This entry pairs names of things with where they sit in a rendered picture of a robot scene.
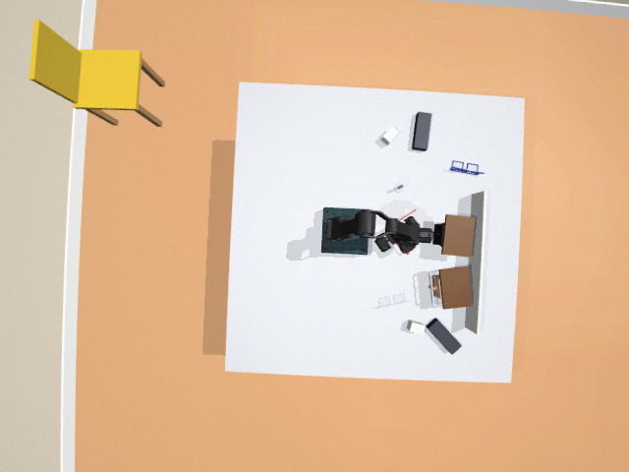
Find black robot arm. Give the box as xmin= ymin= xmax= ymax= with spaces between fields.
xmin=324 ymin=209 xmax=433 ymax=254

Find blue glasses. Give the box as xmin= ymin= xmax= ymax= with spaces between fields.
xmin=450 ymin=160 xmax=484 ymax=175

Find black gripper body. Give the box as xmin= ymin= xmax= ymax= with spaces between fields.
xmin=375 ymin=215 xmax=416 ymax=253

